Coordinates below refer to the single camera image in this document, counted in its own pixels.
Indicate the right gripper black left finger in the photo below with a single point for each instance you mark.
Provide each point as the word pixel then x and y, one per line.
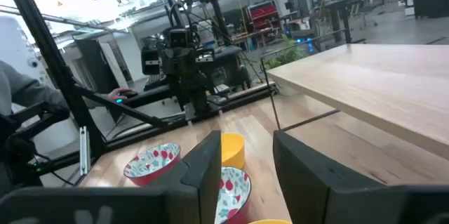
pixel 200 189

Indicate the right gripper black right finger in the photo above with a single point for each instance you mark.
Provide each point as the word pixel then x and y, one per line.
pixel 301 182

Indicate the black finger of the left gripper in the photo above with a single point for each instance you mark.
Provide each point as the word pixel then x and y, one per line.
pixel 171 66
pixel 188 66

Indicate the red floral mini bowl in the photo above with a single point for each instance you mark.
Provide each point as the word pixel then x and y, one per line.
pixel 233 192
pixel 151 162

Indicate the yellow mini bowl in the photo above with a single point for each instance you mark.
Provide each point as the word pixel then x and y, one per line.
pixel 233 150
pixel 270 222

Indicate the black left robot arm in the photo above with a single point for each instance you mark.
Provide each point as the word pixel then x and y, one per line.
pixel 191 94

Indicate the black desk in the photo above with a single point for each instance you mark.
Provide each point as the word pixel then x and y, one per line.
pixel 154 97

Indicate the black computer mouse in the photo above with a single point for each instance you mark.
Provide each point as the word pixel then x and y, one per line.
pixel 130 94

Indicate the person's hand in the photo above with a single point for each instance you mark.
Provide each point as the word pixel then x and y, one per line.
pixel 114 95

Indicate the red tool cart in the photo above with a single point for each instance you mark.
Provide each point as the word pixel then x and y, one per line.
pixel 264 15

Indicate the green potted plant white pot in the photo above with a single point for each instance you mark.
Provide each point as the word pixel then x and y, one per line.
pixel 287 55

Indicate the wooden shelf with black legs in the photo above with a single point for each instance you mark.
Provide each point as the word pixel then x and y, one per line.
pixel 368 83

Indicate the person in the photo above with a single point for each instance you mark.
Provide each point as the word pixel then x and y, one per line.
pixel 21 90

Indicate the white appliance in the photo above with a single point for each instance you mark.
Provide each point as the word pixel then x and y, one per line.
pixel 14 45

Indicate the black office chair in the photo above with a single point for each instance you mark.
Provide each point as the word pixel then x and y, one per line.
pixel 17 146

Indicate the black background table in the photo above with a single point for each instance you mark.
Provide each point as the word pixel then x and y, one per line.
pixel 336 6

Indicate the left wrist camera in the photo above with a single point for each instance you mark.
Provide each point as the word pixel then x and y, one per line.
pixel 180 38

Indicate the black aluminium table frame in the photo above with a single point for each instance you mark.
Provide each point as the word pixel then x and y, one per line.
pixel 51 59

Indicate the silver metal bracket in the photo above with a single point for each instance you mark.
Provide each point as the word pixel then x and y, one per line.
pixel 83 150

